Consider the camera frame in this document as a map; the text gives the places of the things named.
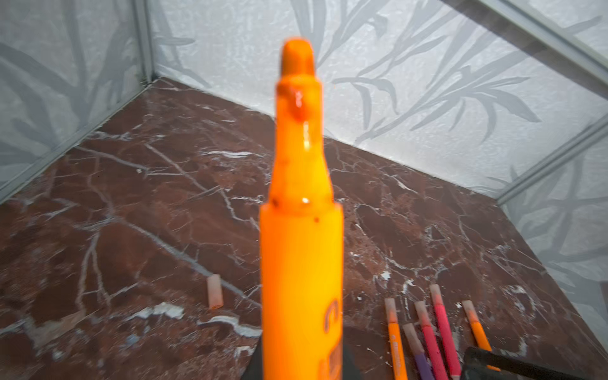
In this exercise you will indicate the thick pink marker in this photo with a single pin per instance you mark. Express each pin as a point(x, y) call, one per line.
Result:
point(433, 349)

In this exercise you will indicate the purple marker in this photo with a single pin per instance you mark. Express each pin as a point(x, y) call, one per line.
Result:
point(417, 349)

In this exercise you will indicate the orange pen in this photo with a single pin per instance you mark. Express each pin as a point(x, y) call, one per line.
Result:
point(475, 324)
point(395, 340)
point(302, 235)

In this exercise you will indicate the thin pink pen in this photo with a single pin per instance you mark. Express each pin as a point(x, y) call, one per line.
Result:
point(449, 348)

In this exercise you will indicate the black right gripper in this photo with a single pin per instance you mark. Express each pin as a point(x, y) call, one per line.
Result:
point(482, 364)

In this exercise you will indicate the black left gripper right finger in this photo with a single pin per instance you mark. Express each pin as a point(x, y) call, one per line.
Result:
point(349, 369)

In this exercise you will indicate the pink pen cap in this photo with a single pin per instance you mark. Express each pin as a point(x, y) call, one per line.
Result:
point(215, 292)

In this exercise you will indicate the aluminium frame post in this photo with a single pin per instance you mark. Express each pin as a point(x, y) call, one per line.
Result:
point(142, 21)

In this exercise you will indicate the horizontal aluminium crossbar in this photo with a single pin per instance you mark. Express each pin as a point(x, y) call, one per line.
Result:
point(575, 49)

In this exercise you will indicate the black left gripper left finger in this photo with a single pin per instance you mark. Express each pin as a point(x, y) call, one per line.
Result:
point(254, 370)

